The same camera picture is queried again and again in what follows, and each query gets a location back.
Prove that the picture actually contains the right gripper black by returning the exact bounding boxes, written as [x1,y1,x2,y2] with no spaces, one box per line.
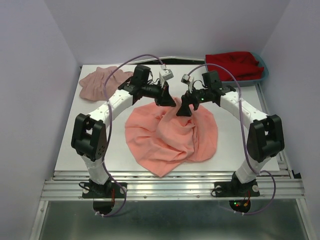
[175,84,211,117]

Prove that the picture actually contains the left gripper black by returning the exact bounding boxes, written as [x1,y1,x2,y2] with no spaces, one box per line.
[141,79,176,107]

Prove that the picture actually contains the salmon orange skirt pile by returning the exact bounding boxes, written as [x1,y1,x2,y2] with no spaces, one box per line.
[124,98,218,177]

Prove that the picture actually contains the dusty pink pleated skirt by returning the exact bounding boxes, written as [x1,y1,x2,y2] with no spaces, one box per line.
[79,66,133,102]

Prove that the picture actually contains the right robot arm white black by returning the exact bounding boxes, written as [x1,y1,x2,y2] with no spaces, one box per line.
[176,71,285,198]

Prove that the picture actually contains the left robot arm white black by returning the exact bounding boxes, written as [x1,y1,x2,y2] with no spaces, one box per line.
[71,64,176,199]

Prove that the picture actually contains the red garment in basket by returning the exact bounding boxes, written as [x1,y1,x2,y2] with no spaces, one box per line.
[205,51,265,81]

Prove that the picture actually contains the blue grey plastic basket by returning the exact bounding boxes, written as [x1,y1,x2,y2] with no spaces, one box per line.
[204,51,269,86]

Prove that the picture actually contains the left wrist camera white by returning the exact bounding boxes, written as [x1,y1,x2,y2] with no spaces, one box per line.
[159,69,174,85]

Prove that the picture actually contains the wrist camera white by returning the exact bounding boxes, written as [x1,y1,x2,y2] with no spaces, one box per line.
[159,69,174,85]
[181,74,195,93]

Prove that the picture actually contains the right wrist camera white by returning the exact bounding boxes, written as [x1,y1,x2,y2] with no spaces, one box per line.
[181,74,195,93]

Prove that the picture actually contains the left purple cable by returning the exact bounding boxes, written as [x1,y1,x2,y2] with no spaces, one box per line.
[94,54,166,218]

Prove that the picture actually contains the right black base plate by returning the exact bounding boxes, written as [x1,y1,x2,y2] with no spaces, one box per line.
[211,181,260,198]

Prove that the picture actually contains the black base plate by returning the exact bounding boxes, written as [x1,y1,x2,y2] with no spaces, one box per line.
[211,181,260,198]
[81,182,127,199]

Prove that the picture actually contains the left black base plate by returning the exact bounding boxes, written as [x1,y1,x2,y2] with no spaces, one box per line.
[81,182,127,199]

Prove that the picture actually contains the aluminium rail frame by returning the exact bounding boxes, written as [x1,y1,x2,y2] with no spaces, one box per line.
[29,92,311,240]

